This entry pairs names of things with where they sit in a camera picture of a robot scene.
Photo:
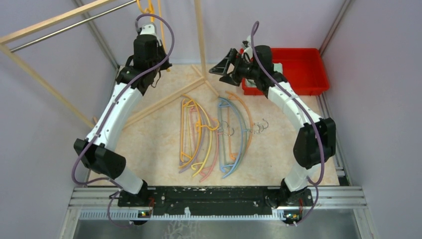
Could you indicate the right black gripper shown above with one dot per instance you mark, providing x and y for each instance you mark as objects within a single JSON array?
[{"x": 233, "y": 57}]

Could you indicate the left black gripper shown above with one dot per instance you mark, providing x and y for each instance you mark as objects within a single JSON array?
[{"x": 160, "y": 50}]

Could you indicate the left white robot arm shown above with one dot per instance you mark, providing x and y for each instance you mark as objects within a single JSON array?
[{"x": 97, "y": 150}]

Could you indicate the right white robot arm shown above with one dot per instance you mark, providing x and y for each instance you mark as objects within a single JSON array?
[{"x": 315, "y": 142}]

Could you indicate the light green folded garment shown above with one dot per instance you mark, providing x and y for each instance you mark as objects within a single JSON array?
[{"x": 278, "y": 67}]

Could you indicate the red plastic bin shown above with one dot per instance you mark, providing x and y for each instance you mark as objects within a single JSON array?
[{"x": 304, "y": 70}]

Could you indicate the metal hanging rod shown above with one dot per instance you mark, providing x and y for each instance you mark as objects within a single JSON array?
[{"x": 72, "y": 26}]

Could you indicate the orange wire hanger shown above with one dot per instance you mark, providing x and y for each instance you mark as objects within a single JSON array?
[{"x": 251, "y": 127}]

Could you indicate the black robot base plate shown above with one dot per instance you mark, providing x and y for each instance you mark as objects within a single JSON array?
[{"x": 216, "y": 200}]

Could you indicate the wooden clothes rack frame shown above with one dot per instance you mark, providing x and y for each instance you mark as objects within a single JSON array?
[{"x": 74, "y": 64}]

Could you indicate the aluminium frame rail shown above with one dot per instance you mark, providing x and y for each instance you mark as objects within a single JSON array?
[{"x": 322, "y": 197}]

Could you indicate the white cable duct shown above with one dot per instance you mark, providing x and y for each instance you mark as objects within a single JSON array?
[{"x": 134, "y": 215}]

